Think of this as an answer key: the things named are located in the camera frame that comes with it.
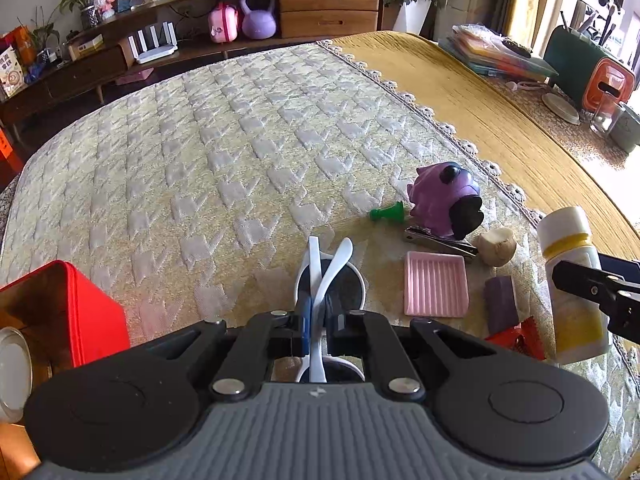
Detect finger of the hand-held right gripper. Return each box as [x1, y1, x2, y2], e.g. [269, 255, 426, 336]
[597, 254, 640, 281]
[551, 259, 640, 346]

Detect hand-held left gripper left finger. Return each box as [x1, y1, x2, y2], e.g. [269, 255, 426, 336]
[131, 297, 315, 402]

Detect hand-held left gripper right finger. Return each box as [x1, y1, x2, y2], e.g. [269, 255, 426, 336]
[327, 310, 506, 402]

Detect white sunglasses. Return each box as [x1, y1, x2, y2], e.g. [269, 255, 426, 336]
[292, 236, 368, 385]

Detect white and yellow bottle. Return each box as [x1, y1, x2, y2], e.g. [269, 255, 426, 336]
[536, 206, 612, 366]

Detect pink ribbed soap dish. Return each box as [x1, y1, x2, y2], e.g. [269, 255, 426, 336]
[404, 251, 471, 318]

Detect red candy wrapper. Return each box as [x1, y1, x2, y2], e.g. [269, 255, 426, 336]
[485, 317, 548, 361]

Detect purple block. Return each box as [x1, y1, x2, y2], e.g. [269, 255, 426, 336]
[483, 275, 521, 335]

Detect red tin box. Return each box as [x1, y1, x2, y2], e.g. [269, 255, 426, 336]
[0, 260, 131, 413]

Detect beige stone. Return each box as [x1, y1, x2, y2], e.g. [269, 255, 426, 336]
[475, 227, 517, 267]

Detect metal nail clipper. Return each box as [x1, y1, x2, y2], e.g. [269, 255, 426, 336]
[404, 226, 478, 258]

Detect pale green cup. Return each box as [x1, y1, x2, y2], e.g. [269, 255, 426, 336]
[610, 105, 640, 153]

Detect clear glass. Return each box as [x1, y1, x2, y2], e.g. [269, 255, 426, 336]
[590, 95, 626, 136]

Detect purple spiky monster toy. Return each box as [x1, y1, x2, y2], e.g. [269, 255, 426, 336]
[406, 161, 485, 240]

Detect white round coaster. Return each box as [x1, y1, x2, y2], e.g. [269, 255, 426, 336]
[541, 92, 581, 125]

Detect orange container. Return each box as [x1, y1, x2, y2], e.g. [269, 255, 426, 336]
[580, 57, 637, 116]

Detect quilted pale mat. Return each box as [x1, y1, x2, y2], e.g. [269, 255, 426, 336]
[0, 40, 640, 480]

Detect yellow tablecloth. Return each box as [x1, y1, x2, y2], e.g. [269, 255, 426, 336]
[332, 31, 640, 281]

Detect green container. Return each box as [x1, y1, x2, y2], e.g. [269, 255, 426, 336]
[543, 26, 631, 111]

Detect stack of colourful folders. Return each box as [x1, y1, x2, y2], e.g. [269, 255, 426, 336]
[440, 24, 558, 83]

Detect beige curtain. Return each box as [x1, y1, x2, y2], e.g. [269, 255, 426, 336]
[500, 0, 566, 56]

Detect round white tin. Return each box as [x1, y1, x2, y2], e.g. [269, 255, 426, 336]
[0, 327, 33, 423]

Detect pink flat box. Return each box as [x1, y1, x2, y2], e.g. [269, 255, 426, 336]
[116, 67, 155, 86]

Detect purple kettlebell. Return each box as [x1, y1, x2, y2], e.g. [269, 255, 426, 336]
[240, 0, 277, 41]

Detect pink toy case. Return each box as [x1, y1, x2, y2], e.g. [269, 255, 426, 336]
[208, 2, 239, 43]

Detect white router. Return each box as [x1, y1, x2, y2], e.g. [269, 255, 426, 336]
[127, 22, 179, 65]

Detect wooden tv cabinet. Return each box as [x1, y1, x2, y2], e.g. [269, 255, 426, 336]
[0, 0, 386, 133]

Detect white planter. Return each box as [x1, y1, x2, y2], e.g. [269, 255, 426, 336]
[392, 0, 432, 35]

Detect yellow small box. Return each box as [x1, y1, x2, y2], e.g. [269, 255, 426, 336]
[67, 35, 104, 61]

